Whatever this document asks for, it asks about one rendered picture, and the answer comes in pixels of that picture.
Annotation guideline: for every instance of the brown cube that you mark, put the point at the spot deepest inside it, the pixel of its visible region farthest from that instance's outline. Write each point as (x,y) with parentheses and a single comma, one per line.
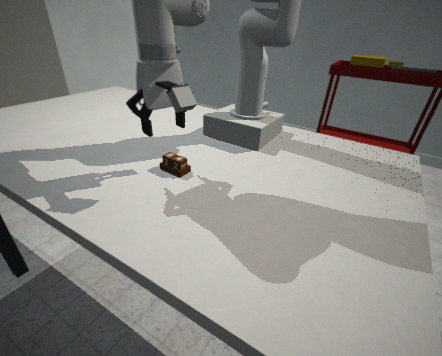
(167,158)
(179,163)

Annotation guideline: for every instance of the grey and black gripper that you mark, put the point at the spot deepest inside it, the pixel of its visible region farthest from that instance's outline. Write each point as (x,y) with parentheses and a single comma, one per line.
(148,72)

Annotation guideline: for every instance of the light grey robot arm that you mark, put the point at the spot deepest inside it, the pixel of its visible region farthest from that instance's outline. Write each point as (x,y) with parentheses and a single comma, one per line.
(258,27)

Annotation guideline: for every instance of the brown wooden tray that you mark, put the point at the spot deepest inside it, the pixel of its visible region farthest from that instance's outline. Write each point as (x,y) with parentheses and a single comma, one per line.
(175,171)

